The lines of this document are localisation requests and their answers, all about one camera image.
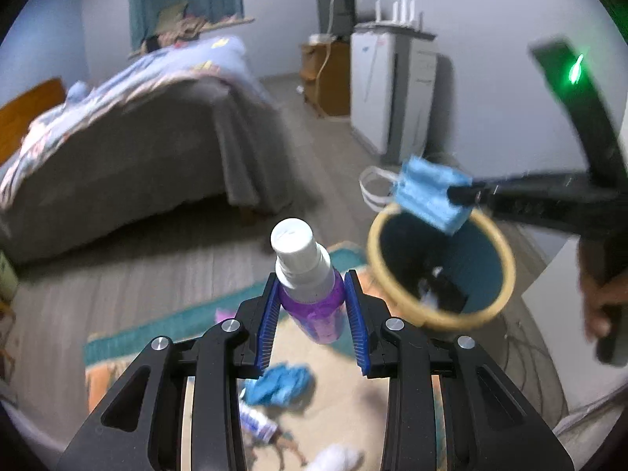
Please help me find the white air purifier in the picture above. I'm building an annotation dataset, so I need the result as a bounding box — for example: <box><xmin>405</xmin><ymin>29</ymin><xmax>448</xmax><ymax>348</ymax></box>
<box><xmin>349</xmin><ymin>29</ymin><xmax>438</xmax><ymax>162</ymax></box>

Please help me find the wooden cabinet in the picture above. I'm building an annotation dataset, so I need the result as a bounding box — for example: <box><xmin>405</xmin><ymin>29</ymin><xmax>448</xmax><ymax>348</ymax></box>
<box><xmin>300</xmin><ymin>34</ymin><xmax>351</xmax><ymax>119</ymax></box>

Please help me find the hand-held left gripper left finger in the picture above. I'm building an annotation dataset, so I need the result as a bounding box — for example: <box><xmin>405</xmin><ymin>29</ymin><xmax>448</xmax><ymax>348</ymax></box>
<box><xmin>54</xmin><ymin>271</ymin><xmax>280</xmax><ymax>471</ymax></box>

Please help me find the blue cloth on rug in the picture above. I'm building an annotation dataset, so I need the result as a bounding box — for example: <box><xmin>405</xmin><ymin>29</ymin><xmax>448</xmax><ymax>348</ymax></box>
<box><xmin>243</xmin><ymin>363</ymin><xmax>315</xmax><ymax>408</ymax></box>

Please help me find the light blue quilt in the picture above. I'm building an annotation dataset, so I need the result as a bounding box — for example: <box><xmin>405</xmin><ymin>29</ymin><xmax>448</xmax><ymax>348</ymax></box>
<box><xmin>0</xmin><ymin>34</ymin><xmax>268</xmax><ymax>207</ymax></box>

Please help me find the white crumpled tissue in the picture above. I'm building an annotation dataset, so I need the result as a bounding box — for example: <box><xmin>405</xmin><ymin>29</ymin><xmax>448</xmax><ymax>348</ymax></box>
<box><xmin>314</xmin><ymin>444</ymin><xmax>366</xmax><ymax>471</ymax></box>

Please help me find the purple bottle white cap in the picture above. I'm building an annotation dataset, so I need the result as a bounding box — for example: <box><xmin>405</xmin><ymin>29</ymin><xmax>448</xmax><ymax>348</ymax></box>
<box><xmin>271</xmin><ymin>217</ymin><xmax>347</xmax><ymax>344</ymax></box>

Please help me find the black cable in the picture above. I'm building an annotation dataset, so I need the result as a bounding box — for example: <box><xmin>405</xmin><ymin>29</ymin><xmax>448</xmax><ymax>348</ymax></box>
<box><xmin>500</xmin><ymin>304</ymin><xmax>565</xmax><ymax>403</ymax></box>

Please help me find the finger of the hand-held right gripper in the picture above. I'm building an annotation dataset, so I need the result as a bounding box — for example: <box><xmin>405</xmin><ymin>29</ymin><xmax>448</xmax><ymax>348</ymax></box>
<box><xmin>449</xmin><ymin>174</ymin><xmax>540</xmax><ymax>230</ymax></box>

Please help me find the black flat monitor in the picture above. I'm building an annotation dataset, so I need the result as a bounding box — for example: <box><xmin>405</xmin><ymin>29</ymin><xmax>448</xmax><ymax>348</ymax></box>
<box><xmin>315</xmin><ymin>0</ymin><xmax>356</xmax><ymax>42</ymax></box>

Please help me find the blue face mask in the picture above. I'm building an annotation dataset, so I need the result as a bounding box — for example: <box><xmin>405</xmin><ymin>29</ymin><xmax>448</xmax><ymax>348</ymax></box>
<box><xmin>360</xmin><ymin>156</ymin><xmax>474</xmax><ymax>234</ymax></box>

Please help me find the teal trash bin yellow rim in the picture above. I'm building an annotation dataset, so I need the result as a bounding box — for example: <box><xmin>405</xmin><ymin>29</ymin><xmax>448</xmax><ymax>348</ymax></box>
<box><xmin>367</xmin><ymin>203</ymin><xmax>516</xmax><ymax>330</ymax></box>

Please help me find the cream cable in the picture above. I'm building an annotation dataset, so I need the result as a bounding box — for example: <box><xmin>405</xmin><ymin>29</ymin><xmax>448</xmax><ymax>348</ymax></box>
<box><xmin>316</xmin><ymin>0</ymin><xmax>344</xmax><ymax>119</ymax></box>

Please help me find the plaid cloth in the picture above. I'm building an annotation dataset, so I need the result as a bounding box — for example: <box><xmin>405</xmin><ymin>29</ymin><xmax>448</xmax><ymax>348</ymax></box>
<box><xmin>142</xmin><ymin>17</ymin><xmax>212</xmax><ymax>50</ymax></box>

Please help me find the olive cushion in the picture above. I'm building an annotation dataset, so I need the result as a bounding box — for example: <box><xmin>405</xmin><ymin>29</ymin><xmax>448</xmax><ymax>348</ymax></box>
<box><xmin>157</xmin><ymin>1</ymin><xmax>190</xmax><ymax>35</ymax></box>

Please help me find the wooden window sill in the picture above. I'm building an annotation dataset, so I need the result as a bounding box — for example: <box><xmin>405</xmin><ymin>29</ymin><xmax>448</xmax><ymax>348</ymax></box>
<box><xmin>128</xmin><ymin>17</ymin><xmax>256</xmax><ymax>57</ymax></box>

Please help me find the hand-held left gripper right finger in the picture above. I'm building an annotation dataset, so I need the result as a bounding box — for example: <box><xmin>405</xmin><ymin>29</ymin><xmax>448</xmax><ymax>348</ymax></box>
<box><xmin>343</xmin><ymin>270</ymin><xmax>575</xmax><ymax>471</ymax></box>

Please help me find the bed with grey cover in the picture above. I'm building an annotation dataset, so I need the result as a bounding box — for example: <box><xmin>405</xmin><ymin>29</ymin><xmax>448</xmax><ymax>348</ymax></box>
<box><xmin>0</xmin><ymin>76</ymin><xmax>295</xmax><ymax>263</ymax></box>

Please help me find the person's right hand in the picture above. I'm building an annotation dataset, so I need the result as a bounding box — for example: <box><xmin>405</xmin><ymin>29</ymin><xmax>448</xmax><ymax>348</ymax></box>
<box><xmin>579</xmin><ymin>238</ymin><xmax>612</xmax><ymax>341</ymax></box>

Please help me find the small white blue bottle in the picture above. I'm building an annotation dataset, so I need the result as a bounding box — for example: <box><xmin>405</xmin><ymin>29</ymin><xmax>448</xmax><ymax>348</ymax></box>
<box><xmin>240</xmin><ymin>402</ymin><xmax>295</xmax><ymax>447</ymax></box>

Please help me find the white router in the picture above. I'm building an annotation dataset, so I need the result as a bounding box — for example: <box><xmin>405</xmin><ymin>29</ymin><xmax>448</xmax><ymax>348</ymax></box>
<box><xmin>370</xmin><ymin>0</ymin><xmax>425</xmax><ymax>35</ymax></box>

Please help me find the patterned teal orange mat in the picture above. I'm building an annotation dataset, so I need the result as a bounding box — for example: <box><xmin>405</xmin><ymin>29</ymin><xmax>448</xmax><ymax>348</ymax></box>
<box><xmin>83</xmin><ymin>243</ymin><xmax>462</xmax><ymax>471</ymax></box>

